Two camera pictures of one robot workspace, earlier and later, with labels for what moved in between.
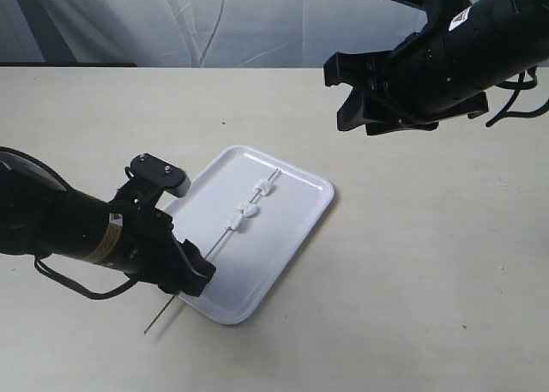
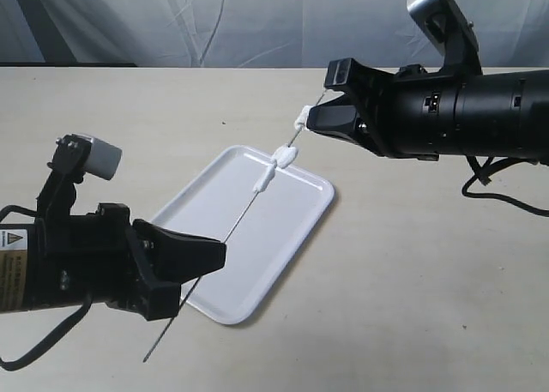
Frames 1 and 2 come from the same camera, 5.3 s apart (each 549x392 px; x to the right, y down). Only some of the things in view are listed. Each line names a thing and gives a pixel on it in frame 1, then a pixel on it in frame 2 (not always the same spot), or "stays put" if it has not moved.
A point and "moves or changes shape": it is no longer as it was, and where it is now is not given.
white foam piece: (263, 187) to (301, 123)
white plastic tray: (255, 214) stays put
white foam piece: (250, 210) to (285, 155)
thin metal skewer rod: (207, 256) moves or changes shape
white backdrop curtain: (198, 23) stays put
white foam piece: (232, 224) to (266, 177)
